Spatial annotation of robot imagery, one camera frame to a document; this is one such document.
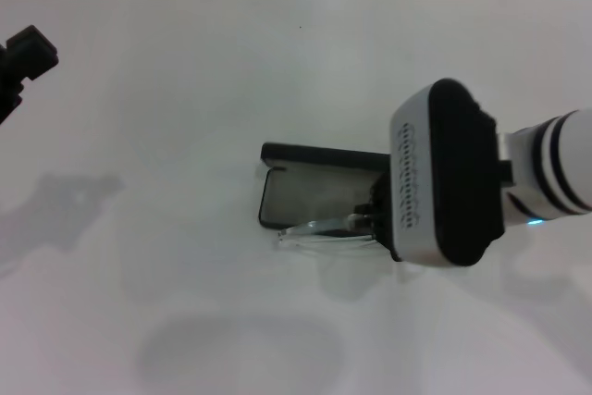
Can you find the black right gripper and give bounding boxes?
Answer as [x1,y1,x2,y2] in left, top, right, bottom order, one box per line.
[353,171,403,264]

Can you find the clear white glasses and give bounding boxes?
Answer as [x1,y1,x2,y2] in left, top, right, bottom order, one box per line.
[277,212,378,251]

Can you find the black glasses case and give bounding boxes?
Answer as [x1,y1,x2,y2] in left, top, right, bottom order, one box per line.
[258,141,395,253]

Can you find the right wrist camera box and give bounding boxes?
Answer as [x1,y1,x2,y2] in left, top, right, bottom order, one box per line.
[388,78,514,268]

